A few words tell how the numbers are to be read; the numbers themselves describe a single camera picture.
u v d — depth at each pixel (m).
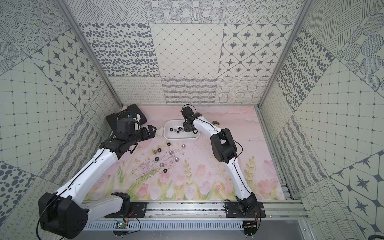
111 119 1.08
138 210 0.74
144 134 0.72
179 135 1.04
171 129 1.06
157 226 0.70
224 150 0.62
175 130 1.05
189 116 0.80
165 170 0.88
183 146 0.98
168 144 0.98
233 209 0.73
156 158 0.92
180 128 1.05
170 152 0.95
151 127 0.75
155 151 0.95
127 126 0.60
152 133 0.76
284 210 0.76
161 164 0.90
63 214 0.38
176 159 0.93
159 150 0.95
